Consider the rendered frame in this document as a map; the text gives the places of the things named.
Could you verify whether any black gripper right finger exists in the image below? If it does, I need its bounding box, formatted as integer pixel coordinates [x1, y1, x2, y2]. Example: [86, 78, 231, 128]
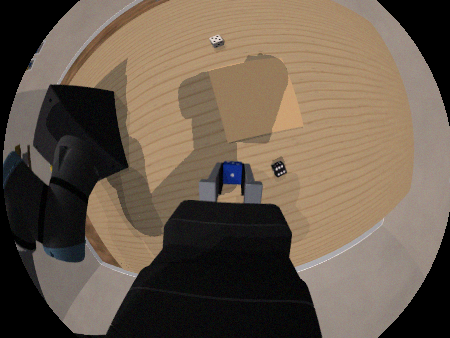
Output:
[241, 163, 263, 204]

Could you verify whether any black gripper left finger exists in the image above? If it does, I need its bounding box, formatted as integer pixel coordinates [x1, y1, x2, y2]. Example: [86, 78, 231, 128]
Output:
[199, 162, 224, 202]

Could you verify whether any blue die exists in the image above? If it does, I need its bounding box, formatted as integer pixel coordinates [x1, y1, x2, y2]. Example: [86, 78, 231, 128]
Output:
[223, 161, 243, 185]

